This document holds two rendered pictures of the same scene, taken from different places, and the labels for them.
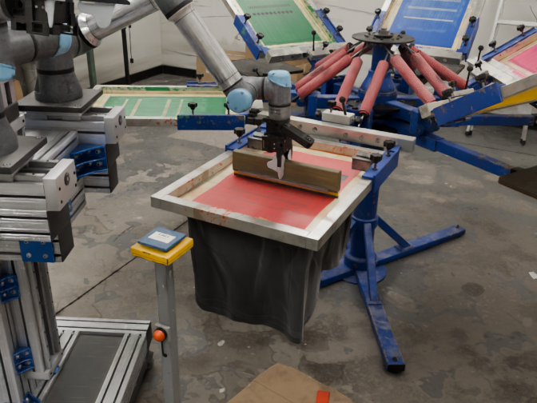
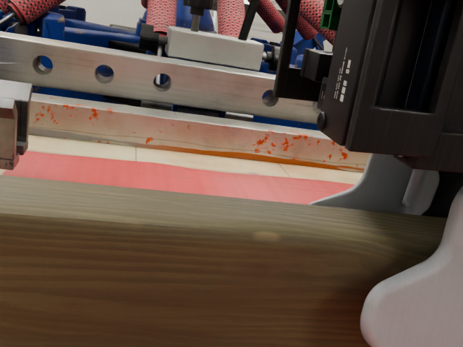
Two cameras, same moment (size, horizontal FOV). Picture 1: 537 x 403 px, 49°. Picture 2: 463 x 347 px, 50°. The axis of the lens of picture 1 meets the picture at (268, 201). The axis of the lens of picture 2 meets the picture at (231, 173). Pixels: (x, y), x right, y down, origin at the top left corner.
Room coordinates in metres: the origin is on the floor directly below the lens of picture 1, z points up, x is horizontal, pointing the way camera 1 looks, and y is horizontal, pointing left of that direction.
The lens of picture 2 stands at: (1.82, 0.12, 1.11)
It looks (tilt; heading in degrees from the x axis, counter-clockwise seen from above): 18 degrees down; 319
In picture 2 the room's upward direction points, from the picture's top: 11 degrees clockwise
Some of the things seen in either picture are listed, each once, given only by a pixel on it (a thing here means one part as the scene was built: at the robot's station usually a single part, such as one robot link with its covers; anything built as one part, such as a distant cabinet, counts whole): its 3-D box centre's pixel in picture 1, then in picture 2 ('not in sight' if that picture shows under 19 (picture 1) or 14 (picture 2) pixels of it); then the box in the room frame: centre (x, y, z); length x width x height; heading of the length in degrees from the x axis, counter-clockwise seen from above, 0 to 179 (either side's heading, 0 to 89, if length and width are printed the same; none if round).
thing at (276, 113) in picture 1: (279, 111); not in sight; (1.89, -0.03, 1.22); 0.08 x 0.08 x 0.05
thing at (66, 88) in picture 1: (57, 81); not in sight; (1.88, 0.70, 1.31); 0.15 x 0.15 x 0.10
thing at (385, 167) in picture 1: (380, 169); not in sight; (2.01, -0.41, 0.97); 0.30 x 0.05 x 0.07; 153
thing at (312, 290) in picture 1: (328, 255); not in sight; (1.78, -0.22, 0.74); 0.46 x 0.04 x 0.42; 153
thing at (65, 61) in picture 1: (53, 45); not in sight; (1.89, 0.70, 1.42); 0.13 x 0.12 x 0.14; 171
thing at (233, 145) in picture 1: (248, 143); not in sight; (2.26, 0.08, 0.97); 0.30 x 0.05 x 0.07; 153
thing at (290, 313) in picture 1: (244, 273); not in sight; (1.66, 0.07, 0.74); 0.45 x 0.03 x 0.43; 63
